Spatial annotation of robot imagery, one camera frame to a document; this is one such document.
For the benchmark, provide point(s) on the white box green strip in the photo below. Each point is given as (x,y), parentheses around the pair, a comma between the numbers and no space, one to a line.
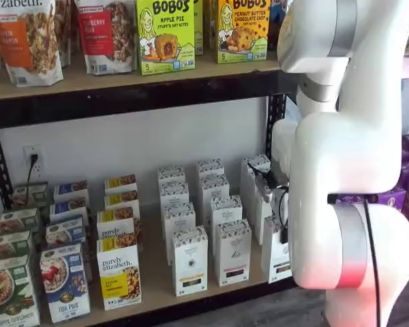
(250,194)
(259,159)
(260,225)
(272,255)

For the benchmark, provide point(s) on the white box pink strip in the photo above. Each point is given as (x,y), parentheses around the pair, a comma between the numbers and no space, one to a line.
(209,168)
(233,253)
(214,190)
(225,211)

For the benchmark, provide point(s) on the orange label granola bag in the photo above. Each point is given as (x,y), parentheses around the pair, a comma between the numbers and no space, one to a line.
(24,41)

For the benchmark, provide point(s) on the white box yellow strip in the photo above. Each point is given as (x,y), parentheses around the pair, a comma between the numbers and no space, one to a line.
(177,218)
(174,194)
(170,175)
(190,262)

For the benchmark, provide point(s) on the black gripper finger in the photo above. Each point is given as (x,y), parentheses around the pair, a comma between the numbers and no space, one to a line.
(259,168)
(264,189)

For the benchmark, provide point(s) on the light wooden shelf board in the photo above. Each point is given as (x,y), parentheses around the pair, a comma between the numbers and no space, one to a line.
(122,102)

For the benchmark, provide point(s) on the yellow Bobo's peanut butter box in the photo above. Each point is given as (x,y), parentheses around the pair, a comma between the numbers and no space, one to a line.
(243,34)

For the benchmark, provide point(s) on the green oatmeal box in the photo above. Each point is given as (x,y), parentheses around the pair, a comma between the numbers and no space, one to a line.
(30,195)
(18,219)
(10,293)
(7,245)

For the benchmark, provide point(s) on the blue oatmeal box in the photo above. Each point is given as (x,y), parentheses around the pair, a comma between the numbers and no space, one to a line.
(70,190)
(64,231)
(68,207)
(64,282)

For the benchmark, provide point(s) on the red label granola bag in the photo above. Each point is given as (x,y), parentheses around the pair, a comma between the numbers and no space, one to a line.
(105,37)

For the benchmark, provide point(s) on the white wall outlet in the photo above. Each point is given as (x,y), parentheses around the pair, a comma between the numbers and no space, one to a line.
(39,170)

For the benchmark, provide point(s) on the green Bobo's apple pie box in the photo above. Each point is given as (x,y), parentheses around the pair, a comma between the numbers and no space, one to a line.
(197,27)
(163,37)

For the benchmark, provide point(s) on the blue Z Bar box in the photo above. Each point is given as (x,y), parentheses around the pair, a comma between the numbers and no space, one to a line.
(274,13)

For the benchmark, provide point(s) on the brown granola bag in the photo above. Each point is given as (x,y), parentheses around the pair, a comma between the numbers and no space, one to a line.
(66,30)

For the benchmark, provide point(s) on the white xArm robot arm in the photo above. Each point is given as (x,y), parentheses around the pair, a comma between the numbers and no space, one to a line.
(327,153)

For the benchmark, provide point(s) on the white yellow Purely Elizabeth box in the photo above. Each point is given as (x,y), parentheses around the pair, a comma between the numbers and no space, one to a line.
(119,184)
(119,272)
(114,221)
(121,201)

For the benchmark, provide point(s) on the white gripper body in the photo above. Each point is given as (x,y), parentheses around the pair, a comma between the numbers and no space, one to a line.
(275,201)

